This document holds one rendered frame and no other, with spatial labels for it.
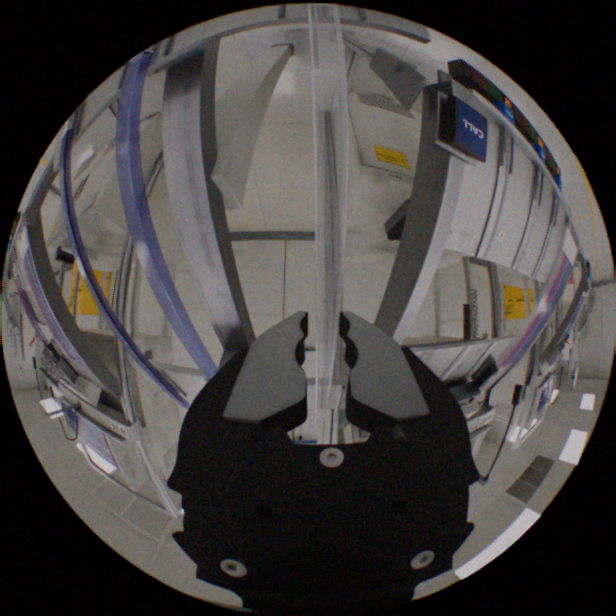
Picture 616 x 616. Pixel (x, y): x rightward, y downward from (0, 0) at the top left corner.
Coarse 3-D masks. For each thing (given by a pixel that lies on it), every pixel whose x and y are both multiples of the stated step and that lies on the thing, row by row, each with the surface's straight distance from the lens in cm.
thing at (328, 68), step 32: (320, 32) 12; (320, 64) 10; (320, 96) 9; (320, 128) 9; (320, 160) 9; (320, 192) 9; (320, 224) 9; (320, 256) 10; (320, 288) 11; (320, 320) 13; (320, 352) 15; (320, 384) 19; (320, 416) 27
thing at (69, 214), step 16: (64, 144) 25; (64, 160) 24; (64, 176) 24; (64, 192) 23; (64, 208) 23; (80, 240) 23; (80, 256) 23; (80, 272) 24; (96, 288) 24; (96, 304) 25; (112, 320) 25; (128, 336) 26; (144, 368) 29; (160, 384) 32; (176, 400) 36
